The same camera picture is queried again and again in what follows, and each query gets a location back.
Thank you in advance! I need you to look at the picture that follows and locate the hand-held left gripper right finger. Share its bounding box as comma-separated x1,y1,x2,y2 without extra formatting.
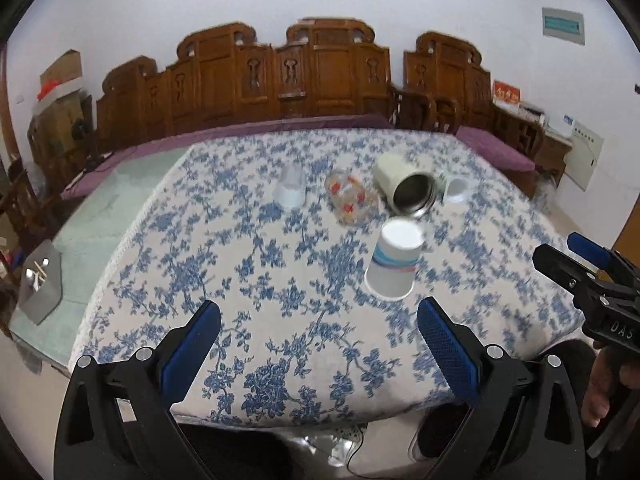
416,297,587,480

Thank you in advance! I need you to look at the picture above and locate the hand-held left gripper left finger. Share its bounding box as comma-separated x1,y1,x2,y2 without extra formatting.
54,300,222,480

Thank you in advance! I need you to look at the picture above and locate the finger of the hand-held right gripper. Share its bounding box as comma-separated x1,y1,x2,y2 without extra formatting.
533,245,599,289
568,232,640,292

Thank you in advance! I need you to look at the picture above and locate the striped white paper cup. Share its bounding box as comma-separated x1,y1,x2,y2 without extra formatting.
364,219,426,302

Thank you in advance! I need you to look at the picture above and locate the small white cup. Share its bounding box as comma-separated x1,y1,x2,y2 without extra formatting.
437,169,471,205

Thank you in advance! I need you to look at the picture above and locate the red flowered glass cup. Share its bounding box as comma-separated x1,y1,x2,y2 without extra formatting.
324,169,378,227

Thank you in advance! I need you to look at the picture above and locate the white steel-lined cup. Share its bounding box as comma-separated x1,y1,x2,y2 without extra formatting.
374,152,441,220

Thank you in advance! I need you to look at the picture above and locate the translucent plastic cup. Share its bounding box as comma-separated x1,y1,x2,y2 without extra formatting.
276,164,307,209

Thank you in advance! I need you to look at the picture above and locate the person's right hand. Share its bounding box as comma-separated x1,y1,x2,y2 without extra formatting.
582,346,622,429

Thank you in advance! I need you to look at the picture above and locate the black shoe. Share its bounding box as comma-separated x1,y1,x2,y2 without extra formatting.
407,402,472,462

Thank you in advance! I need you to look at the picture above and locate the white leaning board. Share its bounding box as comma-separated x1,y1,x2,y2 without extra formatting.
562,130,606,192

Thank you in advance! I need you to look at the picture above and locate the wooden side table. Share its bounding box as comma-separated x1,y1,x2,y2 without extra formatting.
492,102,573,177

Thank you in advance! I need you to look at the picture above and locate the blue floral tablecloth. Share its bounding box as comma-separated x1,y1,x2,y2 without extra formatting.
67,127,586,428

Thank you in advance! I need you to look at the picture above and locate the short purple seat cushion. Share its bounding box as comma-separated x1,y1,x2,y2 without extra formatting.
456,125,538,173

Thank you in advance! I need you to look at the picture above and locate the grey metal box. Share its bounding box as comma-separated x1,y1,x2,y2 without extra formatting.
17,240,63,325

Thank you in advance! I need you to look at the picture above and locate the red sign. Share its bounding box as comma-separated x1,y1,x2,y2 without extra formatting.
492,79,522,107

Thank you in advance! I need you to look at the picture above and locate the long purple seat cushion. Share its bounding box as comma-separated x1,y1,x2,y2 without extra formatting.
60,114,396,201

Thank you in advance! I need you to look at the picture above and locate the carved wooden armchair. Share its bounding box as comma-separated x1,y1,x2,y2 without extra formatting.
392,31,541,171

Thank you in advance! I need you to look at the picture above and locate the dark wooden cabinet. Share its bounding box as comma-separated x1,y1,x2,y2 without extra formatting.
27,95,98,181

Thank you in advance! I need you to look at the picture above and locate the carved wooden sofa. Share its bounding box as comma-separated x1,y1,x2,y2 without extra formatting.
95,17,396,153

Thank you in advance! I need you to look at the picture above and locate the brown cardboard box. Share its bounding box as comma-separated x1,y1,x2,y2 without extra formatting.
40,49,83,97

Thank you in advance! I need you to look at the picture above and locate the grey wall panel box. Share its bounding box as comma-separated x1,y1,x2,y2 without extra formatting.
542,6,586,46

